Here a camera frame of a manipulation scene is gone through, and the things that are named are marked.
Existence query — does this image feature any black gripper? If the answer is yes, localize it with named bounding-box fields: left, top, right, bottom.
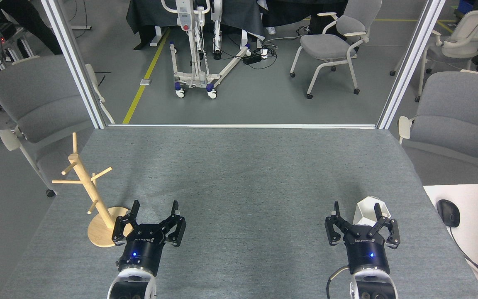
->
left=112, top=201, right=187, bottom=276
left=325, top=202, right=400, bottom=272

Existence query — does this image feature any white faceted cup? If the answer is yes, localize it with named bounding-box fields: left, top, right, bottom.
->
left=354, top=196, right=392, bottom=227

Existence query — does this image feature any wooden cup rack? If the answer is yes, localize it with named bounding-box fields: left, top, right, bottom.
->
left=52, top=132, right=134, bottom=248

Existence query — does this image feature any grey chair beside rack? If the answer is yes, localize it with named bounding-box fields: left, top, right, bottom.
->
left=0, top=55, right=115, bottom=198

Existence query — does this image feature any black computer mouse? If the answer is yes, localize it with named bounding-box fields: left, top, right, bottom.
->
left=437, top=199, right=461, bottom=228

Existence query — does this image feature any grey chair beside desk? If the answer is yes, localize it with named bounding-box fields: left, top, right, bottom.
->
left=398, top=69, right=478, bottom=183

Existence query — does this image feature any white stand on wheels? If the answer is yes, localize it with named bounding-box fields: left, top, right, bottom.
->
left=160, top=0, right=253, bottom=99

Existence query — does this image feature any black power strip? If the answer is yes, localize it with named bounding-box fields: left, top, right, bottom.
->
left=242, top=49, right=269, bottom=65

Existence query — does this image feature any black table cloth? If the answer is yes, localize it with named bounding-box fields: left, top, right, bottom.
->
left=262, top=0, right=347, bottom=29
left=126, top=0, right=266, bottom=50

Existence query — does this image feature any white-backed grey chair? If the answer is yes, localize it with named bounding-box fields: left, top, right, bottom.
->
left=390, top=9, right=478, bottom=103

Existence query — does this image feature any person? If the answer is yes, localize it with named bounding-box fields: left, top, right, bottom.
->
left=0, top=0, right=63, bottom=55

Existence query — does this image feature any black mouse cable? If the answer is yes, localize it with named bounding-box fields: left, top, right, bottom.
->
left=449, top=226, right=478, bottom=291

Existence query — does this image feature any silver post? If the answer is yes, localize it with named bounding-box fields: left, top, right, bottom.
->
left=376, top=0, right=447, bottom=130
left=40, top=0, right=116, bottom=129

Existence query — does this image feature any grey chair with white frame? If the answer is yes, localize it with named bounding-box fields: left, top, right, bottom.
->
left=290, top=0, right=383, bottom=99

